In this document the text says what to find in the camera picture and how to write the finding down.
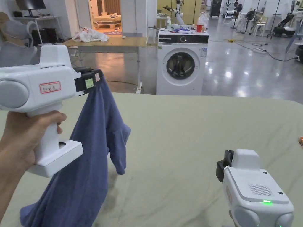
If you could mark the black cabinet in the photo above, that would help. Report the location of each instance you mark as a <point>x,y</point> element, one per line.
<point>216,9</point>

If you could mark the white desk with monitor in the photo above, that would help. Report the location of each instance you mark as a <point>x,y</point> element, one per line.
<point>35,17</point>

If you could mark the black robot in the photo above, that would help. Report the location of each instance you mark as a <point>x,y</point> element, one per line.
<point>284,23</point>

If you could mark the white cloth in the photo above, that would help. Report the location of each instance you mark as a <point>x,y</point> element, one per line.
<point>88,35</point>

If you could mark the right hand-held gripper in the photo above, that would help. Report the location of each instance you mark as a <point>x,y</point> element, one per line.
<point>253,189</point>

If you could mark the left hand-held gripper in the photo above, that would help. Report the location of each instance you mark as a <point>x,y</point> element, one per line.
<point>35,78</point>

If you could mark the bed with pale green sheet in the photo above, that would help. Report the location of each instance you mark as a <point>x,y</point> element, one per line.
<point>189,141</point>

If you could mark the person's left forearm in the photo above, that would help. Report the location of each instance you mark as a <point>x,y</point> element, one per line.
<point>8,184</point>

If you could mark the dark blue shirt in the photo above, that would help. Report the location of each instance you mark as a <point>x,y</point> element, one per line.
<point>94,141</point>

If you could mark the white plastic bag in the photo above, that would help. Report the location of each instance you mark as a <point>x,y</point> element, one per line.
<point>203,19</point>

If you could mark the black standing fan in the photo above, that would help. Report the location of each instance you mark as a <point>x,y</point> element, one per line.
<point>250,16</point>

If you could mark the person's left hand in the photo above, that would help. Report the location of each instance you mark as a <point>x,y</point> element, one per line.
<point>23,137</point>

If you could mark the white washing machine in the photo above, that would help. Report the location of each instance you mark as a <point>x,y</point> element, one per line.
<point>182,68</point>

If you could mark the small brown thing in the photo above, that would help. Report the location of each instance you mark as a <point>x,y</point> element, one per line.
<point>301,141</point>

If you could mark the white robot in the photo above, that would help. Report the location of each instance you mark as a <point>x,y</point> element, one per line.
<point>178,14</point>

